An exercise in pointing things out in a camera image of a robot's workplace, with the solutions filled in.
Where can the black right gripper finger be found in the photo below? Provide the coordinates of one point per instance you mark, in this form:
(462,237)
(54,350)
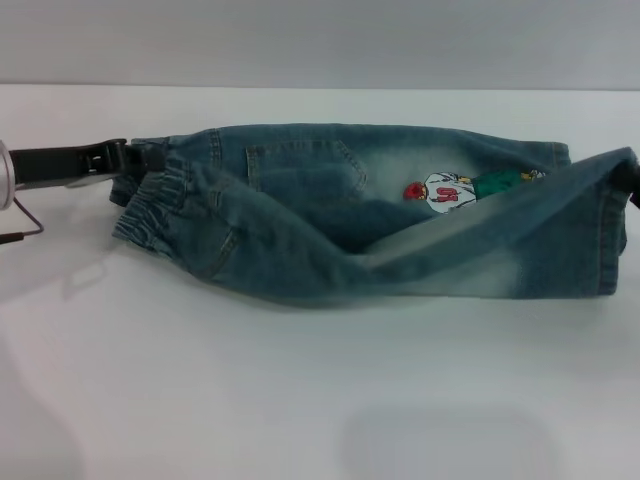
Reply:
(631,177)

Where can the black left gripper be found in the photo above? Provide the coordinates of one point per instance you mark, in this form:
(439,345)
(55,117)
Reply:
(60,162)

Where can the blue denim shorts with cartoon patch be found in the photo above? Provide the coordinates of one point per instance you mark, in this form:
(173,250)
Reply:
(350,250)

